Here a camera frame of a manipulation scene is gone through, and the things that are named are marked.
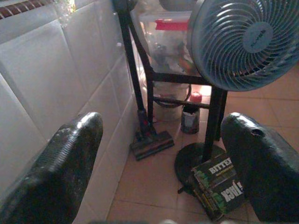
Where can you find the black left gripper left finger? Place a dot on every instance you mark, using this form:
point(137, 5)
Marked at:
point(58, 168)

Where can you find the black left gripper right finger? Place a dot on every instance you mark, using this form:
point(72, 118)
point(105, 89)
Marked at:
point(264, 168)

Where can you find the green printed cardboard box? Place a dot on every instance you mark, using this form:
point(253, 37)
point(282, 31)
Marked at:
point(219, 186)

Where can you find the small grey tin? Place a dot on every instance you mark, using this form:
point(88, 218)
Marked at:
point(190, 121)

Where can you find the dark stick vacuum cleaner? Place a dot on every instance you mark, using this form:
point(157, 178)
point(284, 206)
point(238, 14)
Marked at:
point(151, 144)

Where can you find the white plastic bucket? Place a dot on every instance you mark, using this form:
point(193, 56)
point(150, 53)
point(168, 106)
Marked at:
point(168, 112)

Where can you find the dark wooden stand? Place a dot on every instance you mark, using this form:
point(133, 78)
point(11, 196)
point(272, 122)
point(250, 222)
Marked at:
point(177, 78)

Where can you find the blue-grey standing fan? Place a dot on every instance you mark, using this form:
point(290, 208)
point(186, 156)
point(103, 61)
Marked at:
point(233, 46)

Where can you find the clear plastic storage box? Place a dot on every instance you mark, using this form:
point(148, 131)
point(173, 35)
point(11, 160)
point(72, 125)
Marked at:
point(163, 46)

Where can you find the red flat plastic piece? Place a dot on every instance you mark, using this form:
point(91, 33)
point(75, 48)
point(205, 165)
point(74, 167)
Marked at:
point(171, 25)

